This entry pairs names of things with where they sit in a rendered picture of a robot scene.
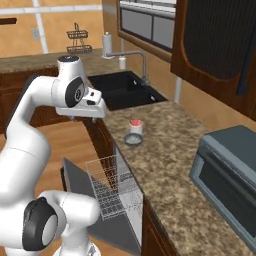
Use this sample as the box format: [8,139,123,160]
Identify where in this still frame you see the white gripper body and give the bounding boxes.
[55,98,108,119]

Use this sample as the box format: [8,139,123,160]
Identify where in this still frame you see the red and white cup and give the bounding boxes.
[129,119,144,138]

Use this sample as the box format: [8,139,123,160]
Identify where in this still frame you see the grey bowl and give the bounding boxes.
[124,132,143,148]

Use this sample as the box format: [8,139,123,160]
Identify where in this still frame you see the grey dishwasher door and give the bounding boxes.
[60,157,143,256]

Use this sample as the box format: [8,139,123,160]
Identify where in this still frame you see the black sink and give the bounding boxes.
[87,70,168,112]

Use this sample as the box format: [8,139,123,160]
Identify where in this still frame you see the white soap dispenser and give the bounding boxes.
[118,55,127,71]

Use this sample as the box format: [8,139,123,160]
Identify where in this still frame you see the white paper towel roll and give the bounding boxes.
[101,31,115,60]

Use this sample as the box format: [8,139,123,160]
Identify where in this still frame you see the grey tap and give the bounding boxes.
[105,50,151,87]

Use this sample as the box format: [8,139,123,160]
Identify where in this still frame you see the dark wood shelf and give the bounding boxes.
[0,17,18,26]

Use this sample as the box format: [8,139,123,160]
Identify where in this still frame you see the grey microwave oven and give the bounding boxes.
[189,124,256,253]

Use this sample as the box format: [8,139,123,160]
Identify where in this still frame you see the black wire stand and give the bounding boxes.
[66,22,93,56]

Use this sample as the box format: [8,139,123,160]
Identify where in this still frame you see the wire dishwasher rack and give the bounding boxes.
[85,154,144,220]

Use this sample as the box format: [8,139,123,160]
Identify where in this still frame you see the white wall socket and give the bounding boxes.
[31,27,41,41]

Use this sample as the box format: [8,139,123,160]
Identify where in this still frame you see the window with wood frame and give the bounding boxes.
[116,0,178,64]

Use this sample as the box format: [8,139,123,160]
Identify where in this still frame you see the dark wood wall cupboard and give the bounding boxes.
[170,0,256,122]

